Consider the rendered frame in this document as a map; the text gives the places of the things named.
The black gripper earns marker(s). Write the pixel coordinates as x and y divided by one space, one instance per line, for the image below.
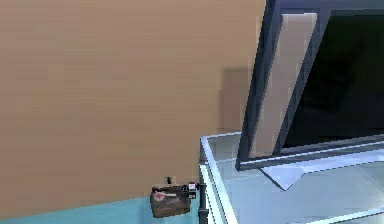
184 189

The brown case with red cross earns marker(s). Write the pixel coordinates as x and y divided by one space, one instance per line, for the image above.
170 204

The dark framed window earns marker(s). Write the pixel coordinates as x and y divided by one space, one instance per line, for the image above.
336 76

